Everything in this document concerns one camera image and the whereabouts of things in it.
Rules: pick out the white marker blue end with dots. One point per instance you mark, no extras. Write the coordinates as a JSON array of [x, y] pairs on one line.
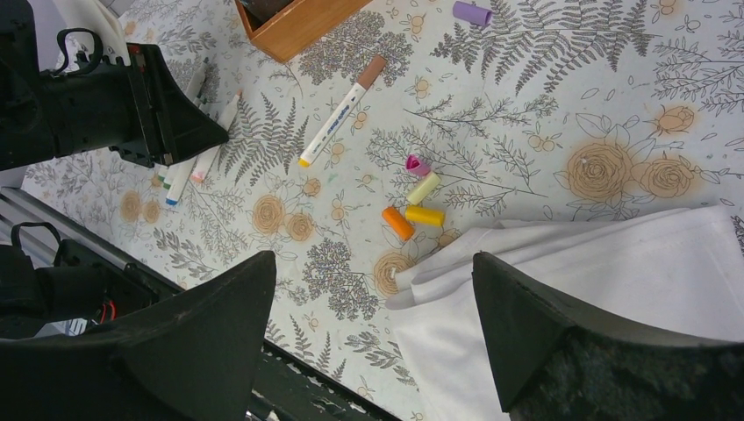
[[182, 172]]

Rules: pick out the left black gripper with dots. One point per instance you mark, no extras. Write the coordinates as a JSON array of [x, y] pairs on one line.
[[121, 96]]

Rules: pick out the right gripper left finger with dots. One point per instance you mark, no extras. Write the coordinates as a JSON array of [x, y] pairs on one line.
[[192, 356]]

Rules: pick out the pale yellow pen cap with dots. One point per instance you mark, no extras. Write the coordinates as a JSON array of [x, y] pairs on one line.
[[423, 188]]

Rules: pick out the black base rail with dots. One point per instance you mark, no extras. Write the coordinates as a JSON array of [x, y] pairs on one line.
[[57, 279]]

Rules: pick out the white marker pen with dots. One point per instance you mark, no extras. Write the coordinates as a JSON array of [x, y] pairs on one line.
[[331, 126], [196, 82]]

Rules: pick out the purple pen cap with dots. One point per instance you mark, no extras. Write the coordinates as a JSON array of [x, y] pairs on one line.
[[471, 13]]

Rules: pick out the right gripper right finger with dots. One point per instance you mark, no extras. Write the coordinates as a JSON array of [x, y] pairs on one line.
[[556, 357]]

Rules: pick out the pink pen cap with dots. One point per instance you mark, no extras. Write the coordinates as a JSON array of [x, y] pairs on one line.
[[416, 166]]

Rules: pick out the orange wooden compartment tray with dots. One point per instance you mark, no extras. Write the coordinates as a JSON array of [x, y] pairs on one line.
[[295, 27]]

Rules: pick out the white folded cloth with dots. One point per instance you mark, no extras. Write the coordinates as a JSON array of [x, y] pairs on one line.
[[633, 320]]

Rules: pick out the brown pen cap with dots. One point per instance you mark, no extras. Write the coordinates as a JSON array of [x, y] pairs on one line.
[[371, 72]]

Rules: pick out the orange pen cap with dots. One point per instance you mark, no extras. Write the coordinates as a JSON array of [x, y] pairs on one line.
[[403, 229]]

